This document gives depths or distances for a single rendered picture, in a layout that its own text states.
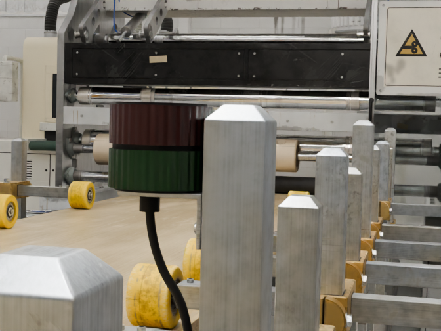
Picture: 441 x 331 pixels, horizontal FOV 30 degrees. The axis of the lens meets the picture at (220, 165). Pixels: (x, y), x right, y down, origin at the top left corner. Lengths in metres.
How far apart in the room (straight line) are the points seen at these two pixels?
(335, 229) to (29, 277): 0.75
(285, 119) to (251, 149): 2.59
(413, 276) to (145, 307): 0.42
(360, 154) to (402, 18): 1.59
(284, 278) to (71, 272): 0.50
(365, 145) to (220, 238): 1.00
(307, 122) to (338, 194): 2.09
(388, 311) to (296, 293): 0.31
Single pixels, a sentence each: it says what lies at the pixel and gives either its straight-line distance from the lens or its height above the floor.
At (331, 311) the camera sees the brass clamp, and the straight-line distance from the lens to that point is 0.94.
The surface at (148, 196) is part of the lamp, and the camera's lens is 0.47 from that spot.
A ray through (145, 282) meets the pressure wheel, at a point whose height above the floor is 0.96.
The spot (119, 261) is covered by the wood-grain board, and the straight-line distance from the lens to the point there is 1.55.
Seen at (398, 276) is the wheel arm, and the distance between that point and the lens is 1.25.
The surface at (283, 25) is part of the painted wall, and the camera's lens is 9.52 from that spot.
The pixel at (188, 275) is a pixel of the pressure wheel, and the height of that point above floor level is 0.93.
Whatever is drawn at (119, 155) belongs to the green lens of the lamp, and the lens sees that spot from 0.46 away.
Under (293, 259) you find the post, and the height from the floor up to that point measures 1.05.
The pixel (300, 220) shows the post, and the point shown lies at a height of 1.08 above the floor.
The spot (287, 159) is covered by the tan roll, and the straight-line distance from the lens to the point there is 3.04.
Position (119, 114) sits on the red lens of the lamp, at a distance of 0.46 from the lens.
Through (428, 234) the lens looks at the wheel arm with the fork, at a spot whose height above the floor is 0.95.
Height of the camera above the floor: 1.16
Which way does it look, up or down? 3 degrees down
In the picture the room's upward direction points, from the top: 1 degrees clockwise
